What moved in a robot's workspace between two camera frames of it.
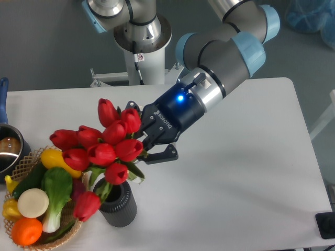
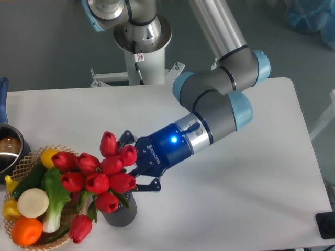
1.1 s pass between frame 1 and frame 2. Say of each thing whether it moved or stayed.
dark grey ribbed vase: stayed
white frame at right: stayed
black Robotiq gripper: moved
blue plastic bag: stayed
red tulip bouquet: moved
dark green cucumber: stayed
